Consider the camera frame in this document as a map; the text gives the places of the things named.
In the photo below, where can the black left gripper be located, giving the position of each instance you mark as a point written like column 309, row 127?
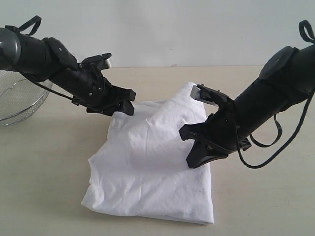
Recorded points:
column 107, row 99

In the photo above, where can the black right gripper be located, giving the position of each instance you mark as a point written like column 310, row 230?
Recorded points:
column 220, row 135

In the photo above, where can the white t-shirt with red logo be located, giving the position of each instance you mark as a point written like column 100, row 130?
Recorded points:
column 143, row 162

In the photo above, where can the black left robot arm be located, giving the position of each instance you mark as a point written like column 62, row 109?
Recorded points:
column 44, row 59

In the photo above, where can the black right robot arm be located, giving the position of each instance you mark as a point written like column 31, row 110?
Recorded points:
column 288, row 78

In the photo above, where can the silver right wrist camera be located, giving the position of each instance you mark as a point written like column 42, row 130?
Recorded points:
column 210, row 96

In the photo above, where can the metal wire mesh basket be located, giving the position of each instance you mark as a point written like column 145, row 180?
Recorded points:
column 19, row 98

